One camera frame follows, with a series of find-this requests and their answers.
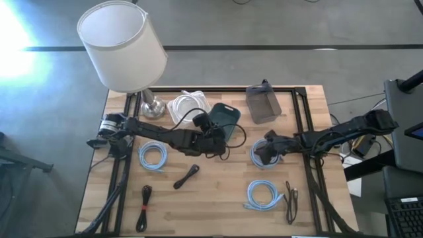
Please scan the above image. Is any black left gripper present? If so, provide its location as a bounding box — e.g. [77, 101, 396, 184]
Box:
[179, 126, 230, 157]

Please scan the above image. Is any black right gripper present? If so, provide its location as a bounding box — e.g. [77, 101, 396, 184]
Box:
[254, 129, 303, 167]

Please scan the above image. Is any light blue HDMI cable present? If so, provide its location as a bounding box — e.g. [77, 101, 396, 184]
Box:
[243, 179, 286, 212]
[137, 140, 169, 174]
[249, 138, 286, 171]

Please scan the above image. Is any dark teal plastic bin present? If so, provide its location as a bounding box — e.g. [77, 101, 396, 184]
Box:
[208, 102, 242, 141]

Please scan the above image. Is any white braided HDMI cable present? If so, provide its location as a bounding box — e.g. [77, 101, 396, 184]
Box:
[172, 89, 208, 124]
[173, 95, 206, 123]

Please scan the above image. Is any short black cable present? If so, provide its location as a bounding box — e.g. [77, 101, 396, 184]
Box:
[173, 163, 201, 190]

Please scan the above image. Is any thin black cable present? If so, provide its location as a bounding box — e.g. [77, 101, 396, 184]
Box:
[284, 180, 299, 226]

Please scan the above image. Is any black cable with red tie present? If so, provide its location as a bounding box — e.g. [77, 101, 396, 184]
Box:
[135, 184, 154, 233]

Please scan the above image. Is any grey translucent plastic bin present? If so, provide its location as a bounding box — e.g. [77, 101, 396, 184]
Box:
[245, 81, 283, 126]

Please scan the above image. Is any white translucent plastic bin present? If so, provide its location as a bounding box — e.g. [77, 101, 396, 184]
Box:
[167, 89, 212, 130]

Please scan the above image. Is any white paper sheet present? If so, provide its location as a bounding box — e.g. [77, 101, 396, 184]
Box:
[341, 154, 364, 198]

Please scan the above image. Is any black power box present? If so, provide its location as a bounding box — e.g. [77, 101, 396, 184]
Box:
[351, 133, 377, 158]

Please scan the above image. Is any black desk leg bar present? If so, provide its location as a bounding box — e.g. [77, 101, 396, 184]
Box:
[343, 149, 397, 182]

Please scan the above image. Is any grey side desk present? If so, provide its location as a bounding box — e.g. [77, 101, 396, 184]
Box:
[383, 78, 423, 175]

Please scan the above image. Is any white shade silver table lamp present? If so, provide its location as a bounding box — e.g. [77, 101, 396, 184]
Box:
[77, 0, 169, 120]

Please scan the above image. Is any blue-screen tablet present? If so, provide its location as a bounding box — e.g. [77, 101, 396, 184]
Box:
[404, 122, 423, 141]

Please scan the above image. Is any black keyboard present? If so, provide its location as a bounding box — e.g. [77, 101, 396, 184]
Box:
[385, 196, 423, 238]

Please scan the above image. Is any black monitor pole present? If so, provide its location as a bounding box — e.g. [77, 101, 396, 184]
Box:
[397, 69, 423, 94]

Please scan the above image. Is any black floor stand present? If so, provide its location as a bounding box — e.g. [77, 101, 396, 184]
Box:
[0, 132, 54, 186]

